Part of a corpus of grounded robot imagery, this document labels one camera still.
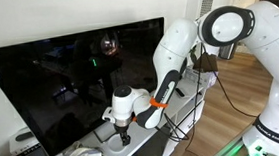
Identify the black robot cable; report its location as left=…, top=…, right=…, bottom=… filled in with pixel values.
left=206, top=42, right=259, bottom=122
left=148, top=42, right=213, bottom=156

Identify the printed cardboard box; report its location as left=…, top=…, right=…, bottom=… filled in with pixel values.
left=187, top=50, right=221, bottom=90

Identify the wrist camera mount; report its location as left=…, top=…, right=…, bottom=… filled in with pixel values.
left=100, top=106, right=116, bottom=125

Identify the white cabinet drawer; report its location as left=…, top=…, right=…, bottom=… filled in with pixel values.
left=172, top=100, right=209, bottom=143

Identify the steel trash can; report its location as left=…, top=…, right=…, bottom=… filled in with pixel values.
left=217, top=42, right=238, bottom=62

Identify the white television cabinet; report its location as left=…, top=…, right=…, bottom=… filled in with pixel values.
left=43, top=77, right=211, bottom=156

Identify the black flat screen television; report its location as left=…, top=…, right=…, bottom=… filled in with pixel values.
left=0, top=16, right=175, bottom=156

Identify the metal robot mounting platform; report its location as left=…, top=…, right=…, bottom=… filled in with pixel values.
left=206, top=129, right=264, bottom=156

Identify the white product box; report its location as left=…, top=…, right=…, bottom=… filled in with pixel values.
left=7, top=126, right=41, bottom=156

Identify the dark grey cabinet panel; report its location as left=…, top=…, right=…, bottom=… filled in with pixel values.
left=128, top=125, right=174, bottom=156

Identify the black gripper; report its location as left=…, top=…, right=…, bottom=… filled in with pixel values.
left=112, top=117, right=135, bottom=148

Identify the round clear plastic lid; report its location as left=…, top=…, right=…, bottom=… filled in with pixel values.
left=106, top=133, right=134, bottom=156

